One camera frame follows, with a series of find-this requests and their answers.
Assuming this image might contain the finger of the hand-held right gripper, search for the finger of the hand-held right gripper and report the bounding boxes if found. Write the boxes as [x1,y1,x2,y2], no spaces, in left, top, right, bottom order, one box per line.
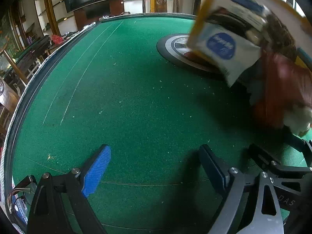
[283,130,312,156]
[248,143,312,193]

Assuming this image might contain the yellow cardboard box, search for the yellow cardboard box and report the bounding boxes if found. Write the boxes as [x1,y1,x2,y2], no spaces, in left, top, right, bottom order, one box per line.
[187,0,312,70]

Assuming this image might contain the white knitted cloth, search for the white knitted cloth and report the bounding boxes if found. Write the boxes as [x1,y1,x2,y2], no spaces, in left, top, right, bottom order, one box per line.
[284,105,312,137]

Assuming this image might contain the steel wire scourer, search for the steel wire scourer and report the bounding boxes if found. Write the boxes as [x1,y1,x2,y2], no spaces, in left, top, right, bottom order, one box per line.
[264,13,296,56]

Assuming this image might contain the white packet blue round label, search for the white packet blue round label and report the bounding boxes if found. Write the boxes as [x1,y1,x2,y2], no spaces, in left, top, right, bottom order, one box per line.
[195,22,262,87]

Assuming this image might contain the dark side table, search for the dark side table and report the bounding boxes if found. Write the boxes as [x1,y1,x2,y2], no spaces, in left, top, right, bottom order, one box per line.
[15,35,51,61]

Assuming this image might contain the blue white flat packet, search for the blue white flat packet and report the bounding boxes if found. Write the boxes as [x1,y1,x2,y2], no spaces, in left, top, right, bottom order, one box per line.
[229,0,271,17]

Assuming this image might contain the large flower painting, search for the large flower painting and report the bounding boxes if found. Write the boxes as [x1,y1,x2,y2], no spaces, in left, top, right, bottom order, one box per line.
[0,12,22,61]

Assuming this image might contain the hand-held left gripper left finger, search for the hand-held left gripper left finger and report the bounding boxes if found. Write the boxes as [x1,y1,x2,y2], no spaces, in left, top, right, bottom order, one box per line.
[26,144,112,234]

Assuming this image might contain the wooden armchair with carved back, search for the wooden armchair with carved back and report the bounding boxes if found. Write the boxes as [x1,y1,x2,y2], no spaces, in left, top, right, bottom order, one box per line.
[138,0,184,14]

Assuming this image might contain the wooden television cabinet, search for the wooden television cabinet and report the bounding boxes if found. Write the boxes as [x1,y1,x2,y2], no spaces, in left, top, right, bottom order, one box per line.
[73,0,126,30]

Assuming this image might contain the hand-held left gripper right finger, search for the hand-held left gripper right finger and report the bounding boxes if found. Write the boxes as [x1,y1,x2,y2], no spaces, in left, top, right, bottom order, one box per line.
[198,144,285,234]

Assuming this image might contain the mahjong table centre panel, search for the mahjong table centre panel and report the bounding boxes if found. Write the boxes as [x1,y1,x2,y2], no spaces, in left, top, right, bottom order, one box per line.
[156,35,227,75]

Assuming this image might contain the black plastic bag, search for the black plastic bag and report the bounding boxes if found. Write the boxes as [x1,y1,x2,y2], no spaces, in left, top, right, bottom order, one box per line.
[210,7,265,41]

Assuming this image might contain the wooden chair with round medallion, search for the wooden chair with round medallion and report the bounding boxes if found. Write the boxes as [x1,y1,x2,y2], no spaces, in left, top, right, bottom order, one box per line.
[0,43,28,139]

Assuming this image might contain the wooden wall shelves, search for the wooden wall shelves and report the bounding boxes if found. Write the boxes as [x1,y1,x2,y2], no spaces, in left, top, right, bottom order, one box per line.
[33,0,74,37]

